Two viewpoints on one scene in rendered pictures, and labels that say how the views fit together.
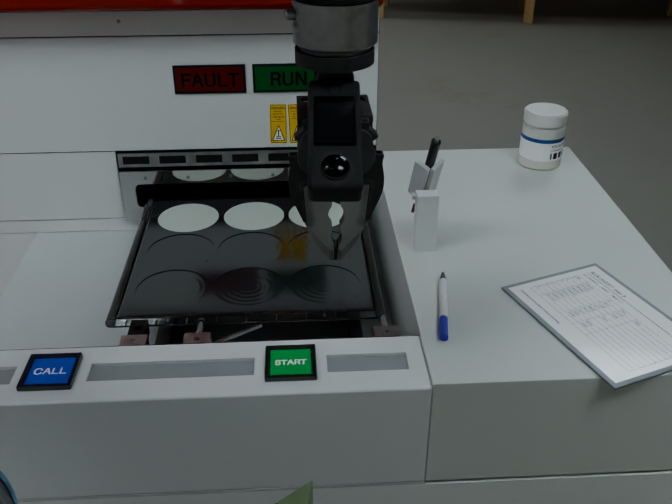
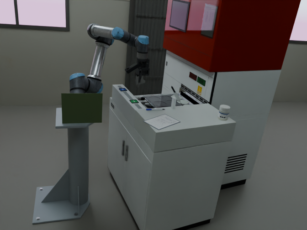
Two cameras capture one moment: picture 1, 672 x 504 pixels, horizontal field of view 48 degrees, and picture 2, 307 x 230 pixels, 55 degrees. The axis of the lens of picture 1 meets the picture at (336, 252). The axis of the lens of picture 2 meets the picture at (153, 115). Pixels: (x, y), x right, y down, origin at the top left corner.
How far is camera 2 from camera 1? 1.92 m
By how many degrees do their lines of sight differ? 58
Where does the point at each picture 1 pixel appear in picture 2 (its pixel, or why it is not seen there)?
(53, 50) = (180, 62)
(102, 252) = not seen: hidden behind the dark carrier
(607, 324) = (160, 121)
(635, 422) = (147, 133)
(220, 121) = (192, 85)
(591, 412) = (144, 127)
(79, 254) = not seen: hidden behind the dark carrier
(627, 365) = (149, 122)
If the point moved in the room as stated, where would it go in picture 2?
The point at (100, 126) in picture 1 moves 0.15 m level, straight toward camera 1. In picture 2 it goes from (181, 78) to (168, 80)
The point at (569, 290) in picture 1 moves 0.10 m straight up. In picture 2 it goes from (168, 118) to (170, 105)
